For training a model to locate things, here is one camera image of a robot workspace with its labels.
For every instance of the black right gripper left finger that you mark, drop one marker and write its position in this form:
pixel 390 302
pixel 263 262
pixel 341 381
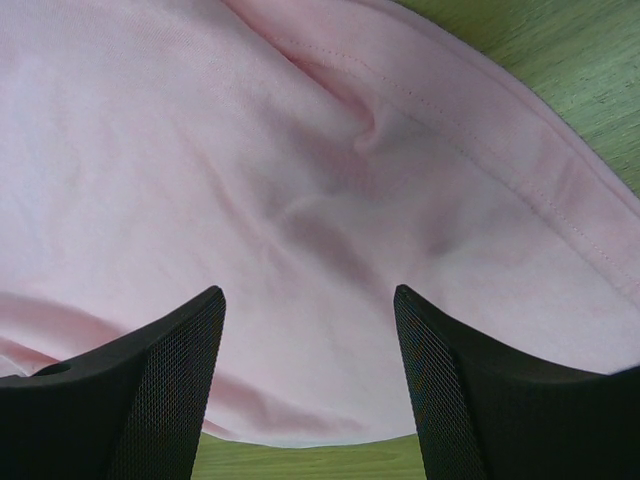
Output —
pixel 131 409

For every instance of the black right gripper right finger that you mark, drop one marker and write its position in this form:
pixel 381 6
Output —
pixel 484 410

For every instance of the pink t shirt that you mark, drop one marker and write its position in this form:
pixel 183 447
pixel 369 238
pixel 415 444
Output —
pixel 307 157

